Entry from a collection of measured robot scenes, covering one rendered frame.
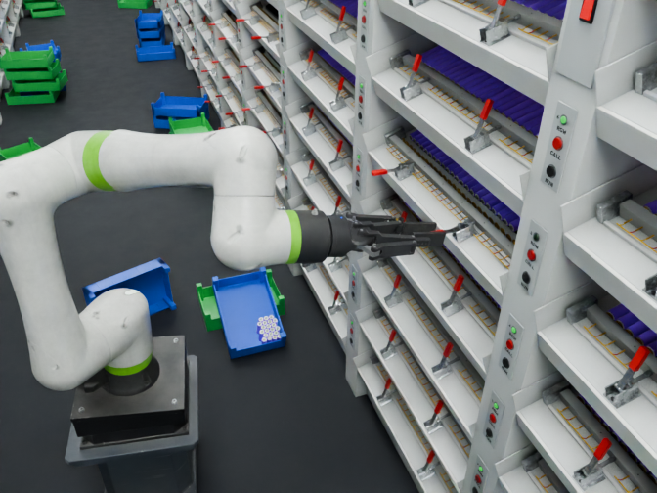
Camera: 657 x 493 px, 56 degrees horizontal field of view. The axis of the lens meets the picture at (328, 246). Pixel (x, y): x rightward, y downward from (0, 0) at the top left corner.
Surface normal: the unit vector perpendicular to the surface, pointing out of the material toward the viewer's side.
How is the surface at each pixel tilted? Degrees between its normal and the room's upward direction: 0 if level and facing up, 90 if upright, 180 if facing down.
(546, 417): 19
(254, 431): 0
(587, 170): 90
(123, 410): 4
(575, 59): 90
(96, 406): 4
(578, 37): 90
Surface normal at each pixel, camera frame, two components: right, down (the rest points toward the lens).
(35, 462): 0.01, -0.83
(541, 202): -0.94, 0.18
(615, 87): 0.33, 0.53
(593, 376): -0.30, -0.72
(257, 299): 0.14, -0.57
